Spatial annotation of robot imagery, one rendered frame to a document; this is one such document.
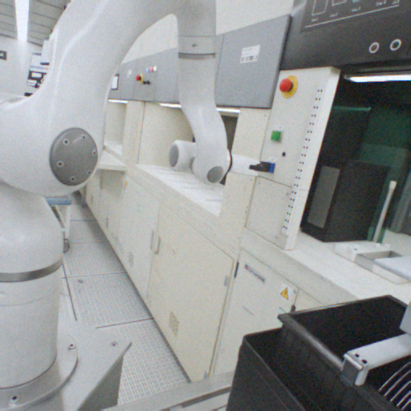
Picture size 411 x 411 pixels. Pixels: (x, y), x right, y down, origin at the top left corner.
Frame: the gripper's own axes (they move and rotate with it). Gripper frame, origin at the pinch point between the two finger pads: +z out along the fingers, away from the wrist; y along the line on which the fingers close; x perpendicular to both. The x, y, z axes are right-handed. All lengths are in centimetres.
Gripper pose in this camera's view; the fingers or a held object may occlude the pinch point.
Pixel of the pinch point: (263, 166)
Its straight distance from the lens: 101.6
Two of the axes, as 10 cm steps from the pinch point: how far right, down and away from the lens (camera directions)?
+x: 1.8, -9.5, -2.4
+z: 8.6, 0.3, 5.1
